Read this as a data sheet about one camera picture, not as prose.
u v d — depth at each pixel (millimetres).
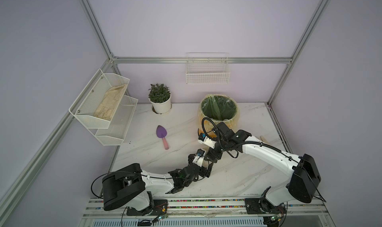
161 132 1027
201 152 701
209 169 732
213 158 701
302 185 409
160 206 729
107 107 774
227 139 611
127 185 474
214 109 976
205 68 954
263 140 986
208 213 732
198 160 702
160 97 1033
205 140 704
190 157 779
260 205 656
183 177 614
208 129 702
